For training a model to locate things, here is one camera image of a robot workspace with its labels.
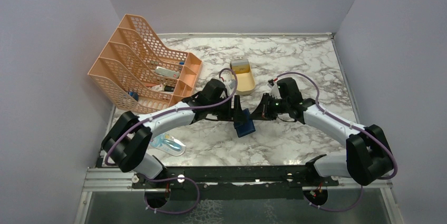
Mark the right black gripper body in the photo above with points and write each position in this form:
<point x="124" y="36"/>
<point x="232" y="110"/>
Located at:
<point x="275" y="106"/>

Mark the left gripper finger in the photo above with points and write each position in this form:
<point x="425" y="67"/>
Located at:
<point x="237" y="111"/>
<point x="245" y="121"/>

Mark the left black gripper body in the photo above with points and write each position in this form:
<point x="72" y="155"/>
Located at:
<point x="223" y="112"/>

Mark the dark blue card holder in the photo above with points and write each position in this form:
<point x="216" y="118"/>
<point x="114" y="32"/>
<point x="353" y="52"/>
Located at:
<point x="246" y="128"/>

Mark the beige oval tray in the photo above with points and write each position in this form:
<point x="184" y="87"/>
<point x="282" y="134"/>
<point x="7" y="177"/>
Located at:
<point x="246" y="83"/>

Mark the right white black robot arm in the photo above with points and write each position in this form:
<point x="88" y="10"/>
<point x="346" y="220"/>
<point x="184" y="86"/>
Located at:
<point x="367" y="154"/>

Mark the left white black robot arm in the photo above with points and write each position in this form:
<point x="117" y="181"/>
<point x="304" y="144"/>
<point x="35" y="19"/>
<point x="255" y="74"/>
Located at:
<point x="127" y="142"/>

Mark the stack of credit cards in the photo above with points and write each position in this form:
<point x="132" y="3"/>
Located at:
<point x="240" y="66"/>

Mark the small black item in organizer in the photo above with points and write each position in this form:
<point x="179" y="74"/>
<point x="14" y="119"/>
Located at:
<point x="168" y="88"/>

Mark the white grey eraser box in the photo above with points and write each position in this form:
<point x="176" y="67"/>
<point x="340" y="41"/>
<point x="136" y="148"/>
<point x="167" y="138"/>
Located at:
<point x="167" y="72"/>

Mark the clear blister pack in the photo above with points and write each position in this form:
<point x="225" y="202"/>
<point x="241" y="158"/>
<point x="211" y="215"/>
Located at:
<point x="168" y="144"/>

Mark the blue item in organizer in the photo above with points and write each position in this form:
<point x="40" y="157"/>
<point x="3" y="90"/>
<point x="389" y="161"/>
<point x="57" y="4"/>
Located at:
<point x="134" y="95"/>

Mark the orange plastic file organizer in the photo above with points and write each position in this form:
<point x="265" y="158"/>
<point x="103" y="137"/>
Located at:
<point x="127" y="63"/>

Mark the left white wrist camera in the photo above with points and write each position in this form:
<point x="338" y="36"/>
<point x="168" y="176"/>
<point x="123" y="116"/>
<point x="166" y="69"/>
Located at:
<point x="230" y="86"/>

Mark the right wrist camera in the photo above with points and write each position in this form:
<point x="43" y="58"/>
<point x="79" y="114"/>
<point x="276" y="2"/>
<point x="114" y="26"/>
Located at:
<point x="274" y="90"/>

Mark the black mounting rail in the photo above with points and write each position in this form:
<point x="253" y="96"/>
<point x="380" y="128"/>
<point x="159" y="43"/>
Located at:
<point x="232" y="182"/>

